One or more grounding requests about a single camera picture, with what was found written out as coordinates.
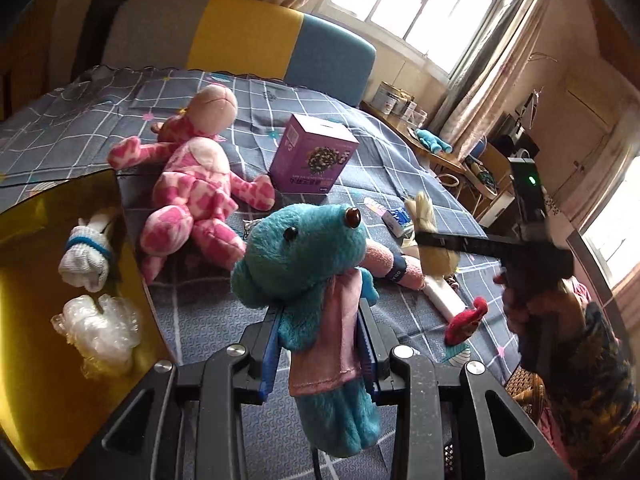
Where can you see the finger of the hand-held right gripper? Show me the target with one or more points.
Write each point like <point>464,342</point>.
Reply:
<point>465,245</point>

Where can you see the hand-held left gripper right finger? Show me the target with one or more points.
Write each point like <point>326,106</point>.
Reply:
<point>368,360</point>

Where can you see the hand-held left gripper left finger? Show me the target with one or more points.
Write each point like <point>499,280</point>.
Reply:
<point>269,360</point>

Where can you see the pink towel roll navy band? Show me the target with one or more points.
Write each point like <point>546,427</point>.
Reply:
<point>407,275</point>

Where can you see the blue white tissue pack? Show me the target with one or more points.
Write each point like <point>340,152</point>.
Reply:
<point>395,220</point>

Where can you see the red knitted sock ornament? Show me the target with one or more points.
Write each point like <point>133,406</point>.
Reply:
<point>462,322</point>

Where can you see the blue plush toy pink shirt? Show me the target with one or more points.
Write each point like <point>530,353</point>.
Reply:
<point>300,265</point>

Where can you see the white sock roll blue band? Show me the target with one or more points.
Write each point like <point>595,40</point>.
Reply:
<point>85,255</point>

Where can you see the gold tin box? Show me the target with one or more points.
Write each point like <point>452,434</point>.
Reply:
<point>30,390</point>

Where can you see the person's right forearm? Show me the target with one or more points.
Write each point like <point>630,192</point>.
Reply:
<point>595,385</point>

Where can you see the person's right hand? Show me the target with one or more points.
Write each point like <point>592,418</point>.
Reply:
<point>517,310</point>

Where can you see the wooden side desk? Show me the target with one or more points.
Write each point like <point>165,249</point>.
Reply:
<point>445,160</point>

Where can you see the small colourful card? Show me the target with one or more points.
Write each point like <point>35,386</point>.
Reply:
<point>374,206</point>

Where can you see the small blue plush toy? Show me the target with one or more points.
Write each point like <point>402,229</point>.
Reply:
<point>432,141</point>

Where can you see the wicker basket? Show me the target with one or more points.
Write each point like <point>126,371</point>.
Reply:
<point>522,387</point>

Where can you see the metal can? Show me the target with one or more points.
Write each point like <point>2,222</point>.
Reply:
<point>406,102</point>
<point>386,97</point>

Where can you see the clear plastic wrap bundle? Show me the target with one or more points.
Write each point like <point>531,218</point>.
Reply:
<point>100,335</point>

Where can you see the purple cardboard box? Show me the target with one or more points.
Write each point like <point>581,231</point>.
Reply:
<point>310,160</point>

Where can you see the pink spotted giraffe plush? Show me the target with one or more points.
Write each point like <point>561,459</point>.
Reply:
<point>195,175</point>

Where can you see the window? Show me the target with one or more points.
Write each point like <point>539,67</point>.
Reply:
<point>425,10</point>

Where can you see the grey yellow blue headboard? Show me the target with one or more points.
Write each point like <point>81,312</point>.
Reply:
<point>240,35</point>

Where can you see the black rolled mat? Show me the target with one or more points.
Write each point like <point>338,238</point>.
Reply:
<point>100,25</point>

